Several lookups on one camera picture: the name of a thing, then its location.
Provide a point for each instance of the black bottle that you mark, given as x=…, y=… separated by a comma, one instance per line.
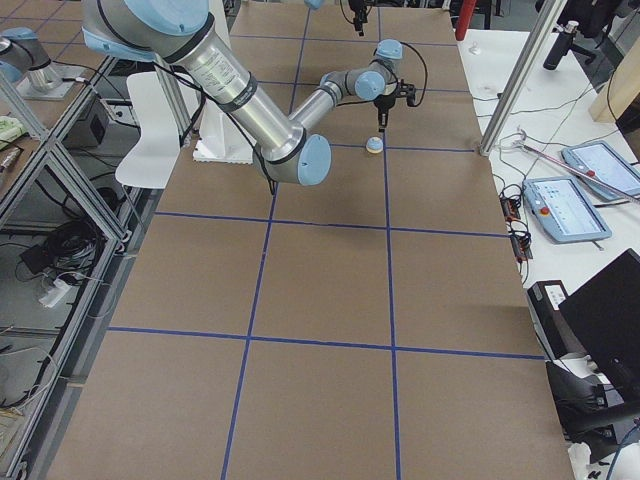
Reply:
x=562, y=45

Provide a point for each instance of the red fire extinguisher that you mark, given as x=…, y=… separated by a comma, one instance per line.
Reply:
x=466, y=13

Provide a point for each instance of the teach pendant far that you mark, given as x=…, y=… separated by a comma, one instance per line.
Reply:
x=606, y=163

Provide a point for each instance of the teach pendant near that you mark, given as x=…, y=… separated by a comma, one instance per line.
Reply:
x=564, y=211

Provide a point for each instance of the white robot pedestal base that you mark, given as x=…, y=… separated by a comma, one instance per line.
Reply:
x=220, y=140

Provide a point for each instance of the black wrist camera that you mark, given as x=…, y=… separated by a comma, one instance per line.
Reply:
x=406, y=91

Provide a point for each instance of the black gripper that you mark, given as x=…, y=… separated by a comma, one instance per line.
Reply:
x=383, y=104
x=359, y=14

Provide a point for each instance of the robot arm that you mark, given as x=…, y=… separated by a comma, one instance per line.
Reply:
x=317, y=4
x=183, y=33

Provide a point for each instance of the white plastic chair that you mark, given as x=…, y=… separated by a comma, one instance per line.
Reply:
x=151, y=160

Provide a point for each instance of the aluminium frame post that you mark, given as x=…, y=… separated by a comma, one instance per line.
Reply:
x=548, y=14

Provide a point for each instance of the teach pendant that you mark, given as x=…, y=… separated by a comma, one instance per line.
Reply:
x=564, y=211
x=606, y=163

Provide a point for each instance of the black laptop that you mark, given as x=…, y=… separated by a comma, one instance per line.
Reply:
x=604, y=316

